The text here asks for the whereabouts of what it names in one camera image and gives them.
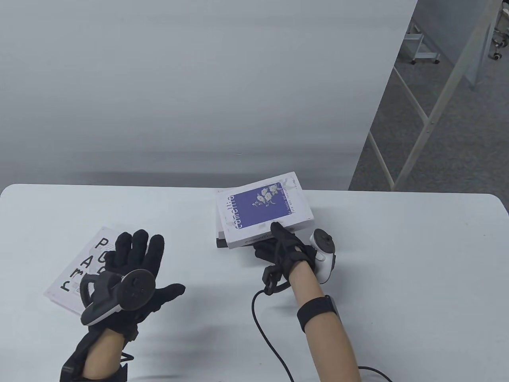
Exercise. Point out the person's left hand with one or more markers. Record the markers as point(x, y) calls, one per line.
point(139, 258)

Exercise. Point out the person's right hand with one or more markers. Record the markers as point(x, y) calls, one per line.
point(288, 254)

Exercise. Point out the white book black letters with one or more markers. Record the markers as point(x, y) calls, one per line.
point(85, 254)

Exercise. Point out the white book with floral label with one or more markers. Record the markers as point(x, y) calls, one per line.
point(258, 207)

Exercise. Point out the white book black spine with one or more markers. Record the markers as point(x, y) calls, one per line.
point(220, 243)

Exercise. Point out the white book pink-striped spine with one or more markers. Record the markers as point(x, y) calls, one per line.
point(220, 215)

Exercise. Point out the person's right forearm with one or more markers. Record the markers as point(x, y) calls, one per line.
point(330, 350)

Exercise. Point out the person's left forearm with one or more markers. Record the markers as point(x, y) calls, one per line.
point(101, 354)

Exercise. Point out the black and white controller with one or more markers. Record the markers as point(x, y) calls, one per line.
point(324, 258)
point(135, 290)

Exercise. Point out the white backdrop board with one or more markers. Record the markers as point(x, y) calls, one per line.
point(199, 79)

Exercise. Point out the white wheeled cart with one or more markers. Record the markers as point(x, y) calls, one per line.
point(425, 59)

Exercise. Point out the grey partition panel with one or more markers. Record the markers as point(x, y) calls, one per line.
point(437, 24)

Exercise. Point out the office chair wheeled base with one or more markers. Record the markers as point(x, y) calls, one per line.
point(497, 55)

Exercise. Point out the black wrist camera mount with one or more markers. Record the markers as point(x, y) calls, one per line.
point(316, 312)
point(71, 366)

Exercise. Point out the white metal frame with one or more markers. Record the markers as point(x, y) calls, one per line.
point(428, 121)

